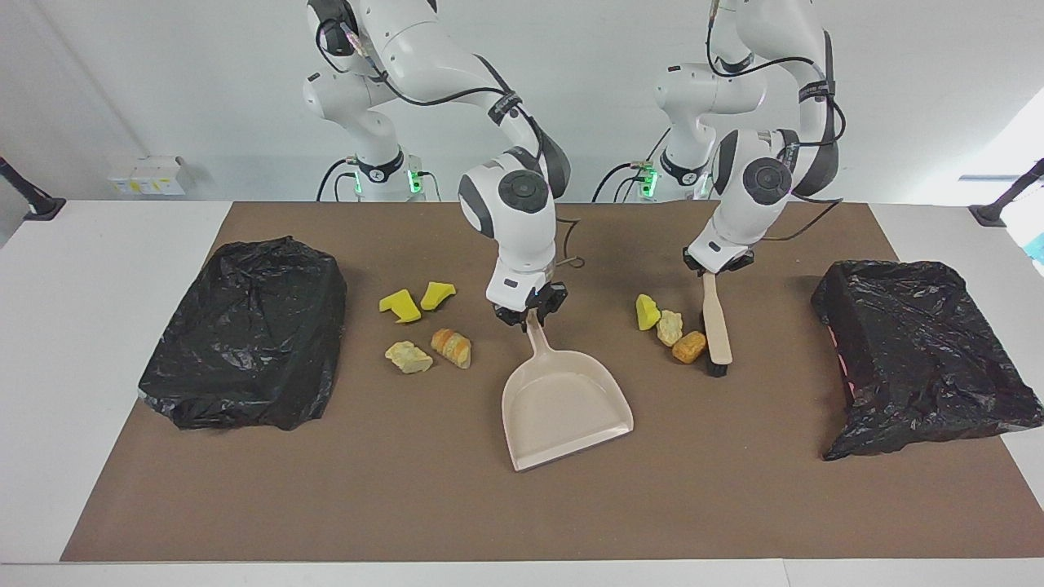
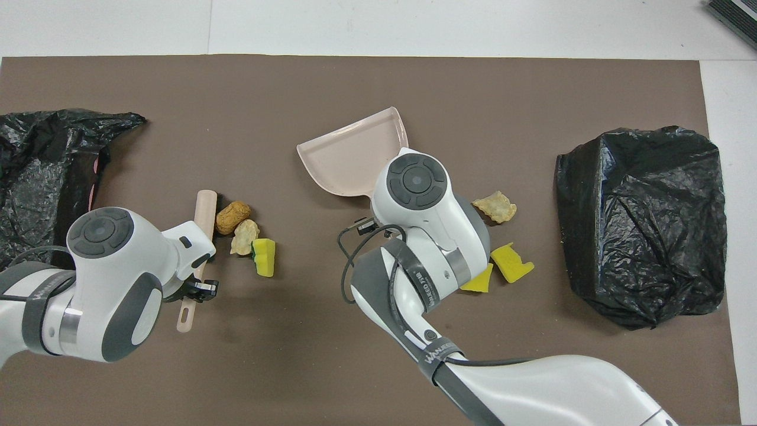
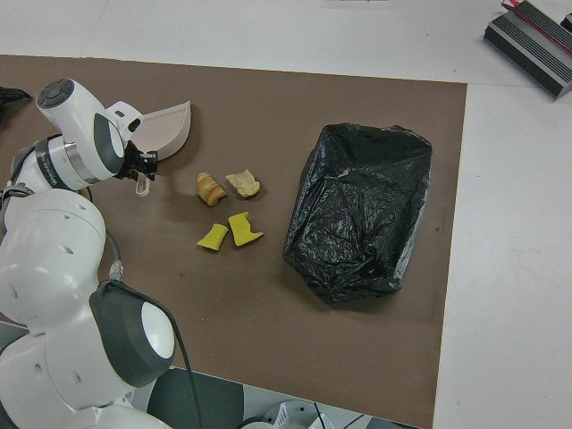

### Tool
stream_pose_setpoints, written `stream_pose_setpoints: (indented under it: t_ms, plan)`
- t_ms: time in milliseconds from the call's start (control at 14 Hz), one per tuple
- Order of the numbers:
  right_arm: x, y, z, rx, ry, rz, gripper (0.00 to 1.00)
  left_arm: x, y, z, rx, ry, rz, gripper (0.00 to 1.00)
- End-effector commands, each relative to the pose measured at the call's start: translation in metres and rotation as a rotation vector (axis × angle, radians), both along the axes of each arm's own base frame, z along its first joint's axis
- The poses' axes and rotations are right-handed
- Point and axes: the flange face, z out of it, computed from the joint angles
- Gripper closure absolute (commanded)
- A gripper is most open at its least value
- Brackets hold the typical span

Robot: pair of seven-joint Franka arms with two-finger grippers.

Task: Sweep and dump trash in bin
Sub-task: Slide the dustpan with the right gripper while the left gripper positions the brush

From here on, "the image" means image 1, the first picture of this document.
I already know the golden brown bread roll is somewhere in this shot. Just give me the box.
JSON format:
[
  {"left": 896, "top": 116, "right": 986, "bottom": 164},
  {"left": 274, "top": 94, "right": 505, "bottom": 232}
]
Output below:
[{"left": 671, "top": 330, "right": 708, "bottom": 365}]

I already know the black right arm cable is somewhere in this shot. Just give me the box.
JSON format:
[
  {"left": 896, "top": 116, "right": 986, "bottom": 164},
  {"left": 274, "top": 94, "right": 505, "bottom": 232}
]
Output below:
[{"left": 314, "top": 16, "right": 585, "bottom": 270}]

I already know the large yellow sponge piece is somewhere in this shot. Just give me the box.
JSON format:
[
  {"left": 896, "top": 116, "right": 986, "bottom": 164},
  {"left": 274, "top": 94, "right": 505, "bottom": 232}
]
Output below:
[{"left": 378, "top": 289, "right": 422, "bottom": 324}]

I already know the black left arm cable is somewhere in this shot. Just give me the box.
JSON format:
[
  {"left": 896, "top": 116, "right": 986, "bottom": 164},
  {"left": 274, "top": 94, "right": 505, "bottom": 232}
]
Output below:
[{"left": 710, "top": 0, "right": 849, "bottom": 243}]

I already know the white wall socket box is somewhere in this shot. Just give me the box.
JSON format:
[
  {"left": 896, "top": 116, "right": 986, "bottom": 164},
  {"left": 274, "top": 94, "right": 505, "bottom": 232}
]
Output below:
[{"left": 108, "top": 156, "right": 187, "bottom": 196}]

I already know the brown table mat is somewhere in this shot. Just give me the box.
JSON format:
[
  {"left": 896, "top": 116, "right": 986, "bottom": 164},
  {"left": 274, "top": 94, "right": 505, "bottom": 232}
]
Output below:
[{"left": 61, "top": 201, "right": 1044, "bottom": 563}]

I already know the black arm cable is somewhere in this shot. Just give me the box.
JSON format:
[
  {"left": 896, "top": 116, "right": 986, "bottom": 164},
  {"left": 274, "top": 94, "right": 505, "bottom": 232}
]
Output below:
[
  {"left": 710, "top": 0, "right": 849, "bottom": 243},
  {"left": 314, "top": 16, "right": 585, "bottom": 270}
]

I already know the black bag lined pink bin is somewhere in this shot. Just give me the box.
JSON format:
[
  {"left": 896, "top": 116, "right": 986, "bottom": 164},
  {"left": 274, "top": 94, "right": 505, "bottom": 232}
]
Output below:
[{"left": 811, "top": 260, "right": 1044, "bottom": 462}]

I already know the black clamp stand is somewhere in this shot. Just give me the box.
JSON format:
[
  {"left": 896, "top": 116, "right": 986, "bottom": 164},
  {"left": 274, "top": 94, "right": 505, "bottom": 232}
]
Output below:
[
  {"left": 0, "top": 157, "right": 67, "bottom": 222},
  {"left": 969, "top": 158, "right": 1044, "bottom": 227}
]

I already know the beige handled black brush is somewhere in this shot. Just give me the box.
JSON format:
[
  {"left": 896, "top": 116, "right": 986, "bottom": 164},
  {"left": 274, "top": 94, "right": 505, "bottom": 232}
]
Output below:
[{"left": 702, "top": 271, "right": 733, "bottom": 377}]

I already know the orange striped croissant toy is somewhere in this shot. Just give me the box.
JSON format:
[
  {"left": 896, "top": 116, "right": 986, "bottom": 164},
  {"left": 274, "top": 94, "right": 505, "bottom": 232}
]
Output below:
[{"left": 431, "top": 328, "right": 472, "bottom": 369}]

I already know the beige plastic dustpan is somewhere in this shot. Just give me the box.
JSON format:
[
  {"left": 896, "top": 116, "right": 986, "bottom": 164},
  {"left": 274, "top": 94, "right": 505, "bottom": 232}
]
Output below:
[{"left": 501, "top": 310, "right": 635, "bottom": 473}]

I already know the pale bread piece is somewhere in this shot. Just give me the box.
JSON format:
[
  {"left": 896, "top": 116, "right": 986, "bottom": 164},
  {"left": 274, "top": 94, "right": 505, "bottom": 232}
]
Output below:
[{"left": 384, "top": 341, "right": 434, "bottom": 374}]

